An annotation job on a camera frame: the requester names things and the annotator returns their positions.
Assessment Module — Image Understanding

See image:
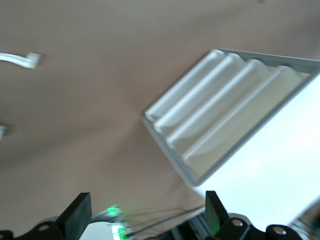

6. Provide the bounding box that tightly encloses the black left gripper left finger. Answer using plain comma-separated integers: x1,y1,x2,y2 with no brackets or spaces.
17,192,92,240

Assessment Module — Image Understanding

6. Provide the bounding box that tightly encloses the green lit electronics board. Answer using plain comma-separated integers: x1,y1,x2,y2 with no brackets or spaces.
106,204,133,240

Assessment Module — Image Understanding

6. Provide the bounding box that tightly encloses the thin black cable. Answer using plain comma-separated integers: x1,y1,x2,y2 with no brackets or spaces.
124,206,206,235

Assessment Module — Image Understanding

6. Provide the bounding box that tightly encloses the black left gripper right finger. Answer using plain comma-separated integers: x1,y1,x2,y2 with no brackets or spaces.
204,190,303,240

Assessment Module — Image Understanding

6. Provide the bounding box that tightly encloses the grey ribbed block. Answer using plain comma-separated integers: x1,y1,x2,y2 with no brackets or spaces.
171,212,210,240

